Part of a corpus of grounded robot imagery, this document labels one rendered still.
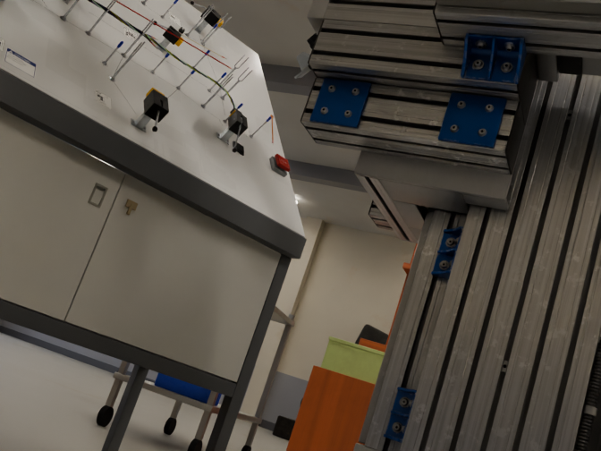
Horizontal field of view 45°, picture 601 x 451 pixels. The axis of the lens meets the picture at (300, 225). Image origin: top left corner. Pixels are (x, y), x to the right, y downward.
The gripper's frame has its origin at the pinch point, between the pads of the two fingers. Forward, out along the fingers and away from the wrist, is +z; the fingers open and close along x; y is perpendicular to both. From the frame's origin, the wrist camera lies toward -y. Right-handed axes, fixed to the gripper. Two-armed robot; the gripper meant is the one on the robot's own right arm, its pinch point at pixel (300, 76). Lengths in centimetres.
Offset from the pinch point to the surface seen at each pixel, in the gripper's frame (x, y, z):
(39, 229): 75, 11, 58
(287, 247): 29, -36, 29
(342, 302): -842, -329, 315
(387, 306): -824, -369, 256
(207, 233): 43, -17, 40
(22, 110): 73, 34, 42
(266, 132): -12.1, -7.5, 23.2
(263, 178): 14.9, -16.8, 26.0
